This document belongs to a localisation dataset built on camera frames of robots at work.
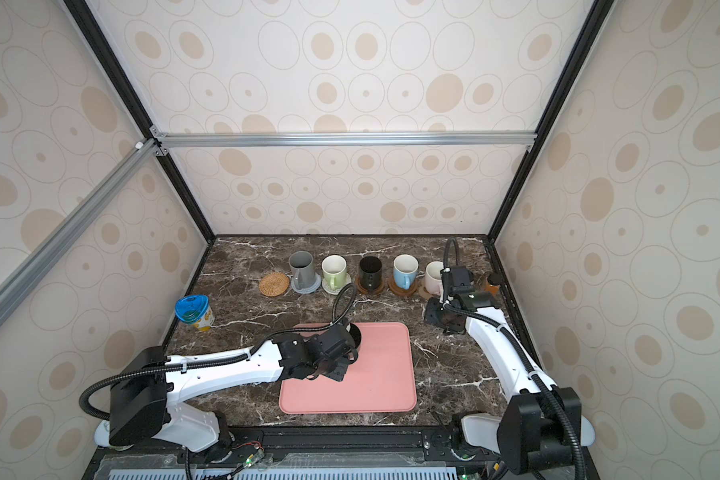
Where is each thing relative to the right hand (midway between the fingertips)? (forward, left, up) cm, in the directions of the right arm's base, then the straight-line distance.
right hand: (434, 315), depth 84 cm
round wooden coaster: (+14, +18, -11) cm, 25 cm away
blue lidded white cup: (+3, +70, 0) cm, 70 cm away
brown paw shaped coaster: (+15, 0, -11) cm, 19 cm away
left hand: (-13, +23, -2) cm, 26 cm away
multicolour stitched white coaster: (+13, +29, -6) cm, 32 cm away
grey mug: (+18, +40, -3) cm, 44 cm away
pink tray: (-15, +15, -11) cm, 24 cm away
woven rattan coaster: (+20, +52, -11) cm, 57 cm away
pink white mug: (+15, -2, -1) cm, 15 cm away
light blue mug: (+18, +6, -2) cm, 19 cm away
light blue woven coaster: (+16, +39, -10) cm, 44 cm away
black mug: (+18, +18, -2) cm, 25 cm away
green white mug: (+18, +30, -2) cm, 35 cm away
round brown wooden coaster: (+16, +8, -10) cm, 21 cm away
